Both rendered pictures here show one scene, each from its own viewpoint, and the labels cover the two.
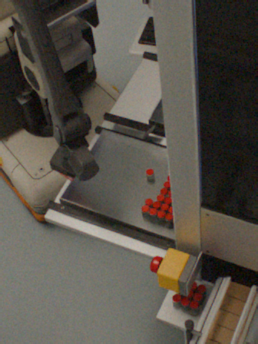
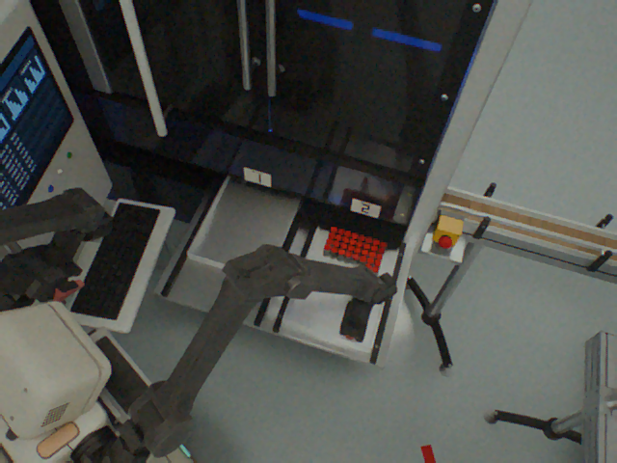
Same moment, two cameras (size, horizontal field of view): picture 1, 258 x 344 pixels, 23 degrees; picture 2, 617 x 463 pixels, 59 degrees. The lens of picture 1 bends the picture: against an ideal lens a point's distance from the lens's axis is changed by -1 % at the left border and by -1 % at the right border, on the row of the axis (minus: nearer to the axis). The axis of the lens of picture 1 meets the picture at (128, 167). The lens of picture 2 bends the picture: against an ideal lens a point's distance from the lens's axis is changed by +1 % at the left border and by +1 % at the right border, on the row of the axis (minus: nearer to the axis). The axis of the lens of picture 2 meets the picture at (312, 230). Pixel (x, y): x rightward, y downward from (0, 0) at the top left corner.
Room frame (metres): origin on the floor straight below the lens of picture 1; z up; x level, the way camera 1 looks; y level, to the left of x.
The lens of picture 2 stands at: (1.36, 0.61, 2.33)
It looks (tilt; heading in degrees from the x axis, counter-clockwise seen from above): 58 degrees down; 249
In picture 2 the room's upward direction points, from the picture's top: 6 degrees clockwise
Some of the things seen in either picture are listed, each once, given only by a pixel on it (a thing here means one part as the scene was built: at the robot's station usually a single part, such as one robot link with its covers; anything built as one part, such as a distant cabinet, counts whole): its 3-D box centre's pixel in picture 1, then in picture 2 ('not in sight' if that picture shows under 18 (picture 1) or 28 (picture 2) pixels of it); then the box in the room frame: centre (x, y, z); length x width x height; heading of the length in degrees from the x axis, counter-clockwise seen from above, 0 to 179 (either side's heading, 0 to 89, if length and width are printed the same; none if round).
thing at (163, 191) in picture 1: (166, 193); (351, 258); (0.96, -0.09, 0.90); 0.18 x 0.02 x 0.05; 146
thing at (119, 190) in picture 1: (137, 184); (342, 284); (1.01, -0.01, 0.90); 0.34 x 0.26 x 0.04; 56
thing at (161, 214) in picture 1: (173, 195); (353, 252); (0.95, -0.10, 0.90); 0.18 x 0.02 x 0.05; 146
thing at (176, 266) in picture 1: (176, 271); (447, 229); (0.67, -0.07, 1.00); 0.08 x 0.07 x 0.07; 57
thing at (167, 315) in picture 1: (193, 305); (443, 240); (0.64, -0.09, 0.87); 0.14 x 0.13 x 0.02; 57
